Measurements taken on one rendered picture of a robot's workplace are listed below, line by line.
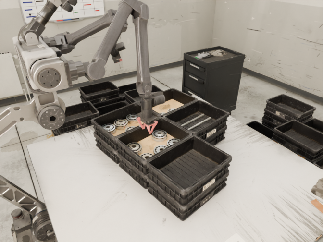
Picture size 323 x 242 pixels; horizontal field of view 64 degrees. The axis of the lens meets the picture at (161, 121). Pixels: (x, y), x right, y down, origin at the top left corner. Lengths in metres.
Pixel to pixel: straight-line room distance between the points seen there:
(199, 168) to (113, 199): 0.53
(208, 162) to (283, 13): 3.59
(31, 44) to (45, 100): 0.30
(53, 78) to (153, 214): 0.86
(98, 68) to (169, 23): 4.04
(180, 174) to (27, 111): 0.93
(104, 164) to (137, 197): 0.37
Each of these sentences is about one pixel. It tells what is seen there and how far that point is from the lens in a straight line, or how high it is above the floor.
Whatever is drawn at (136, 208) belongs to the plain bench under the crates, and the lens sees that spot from 1.52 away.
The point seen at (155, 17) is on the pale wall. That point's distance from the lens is 4.98.
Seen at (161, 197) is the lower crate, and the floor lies 0.76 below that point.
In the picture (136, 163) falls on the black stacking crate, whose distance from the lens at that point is 1.55.
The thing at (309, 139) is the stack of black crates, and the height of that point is 0.49.
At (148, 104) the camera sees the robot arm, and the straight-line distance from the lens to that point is 1.34.
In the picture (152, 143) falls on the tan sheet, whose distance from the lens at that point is 1.73.
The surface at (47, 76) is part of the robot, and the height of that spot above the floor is 1.46.
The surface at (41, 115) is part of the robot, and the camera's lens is 1.51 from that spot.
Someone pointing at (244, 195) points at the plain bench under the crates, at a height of 0.70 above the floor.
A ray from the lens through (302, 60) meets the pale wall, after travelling 4.71.
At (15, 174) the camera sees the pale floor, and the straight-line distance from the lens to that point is 3.10.
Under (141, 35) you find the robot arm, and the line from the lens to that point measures 1.35.
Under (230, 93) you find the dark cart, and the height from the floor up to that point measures 0.40.
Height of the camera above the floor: 1.87
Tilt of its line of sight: 32 degrees down
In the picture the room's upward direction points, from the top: straight up
